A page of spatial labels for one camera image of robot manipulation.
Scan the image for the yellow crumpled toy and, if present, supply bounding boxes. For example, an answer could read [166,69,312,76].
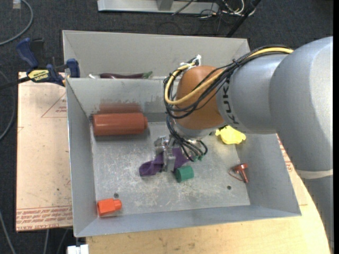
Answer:
[215,124,247,145]

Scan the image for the grey metal bin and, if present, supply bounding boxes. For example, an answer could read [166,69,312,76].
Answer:
[62,30,302,238]

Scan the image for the orange plastic block with neck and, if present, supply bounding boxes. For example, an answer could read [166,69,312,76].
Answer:
[96,198,123,217]

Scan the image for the purple toy eggplant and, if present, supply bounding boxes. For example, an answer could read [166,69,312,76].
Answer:
[99,71,154,80]

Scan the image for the purple cloth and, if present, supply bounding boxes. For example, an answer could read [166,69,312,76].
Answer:
[138,147,190,177]

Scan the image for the red-brown small plunger tool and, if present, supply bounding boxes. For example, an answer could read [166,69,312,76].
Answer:
[228,163,250,184]

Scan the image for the red-brown plastic bottle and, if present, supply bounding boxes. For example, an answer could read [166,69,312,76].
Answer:
[92,112,149,137]

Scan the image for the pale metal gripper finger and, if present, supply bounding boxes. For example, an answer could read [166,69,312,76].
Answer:
[154,135,167,156]
[163,151,176,173]

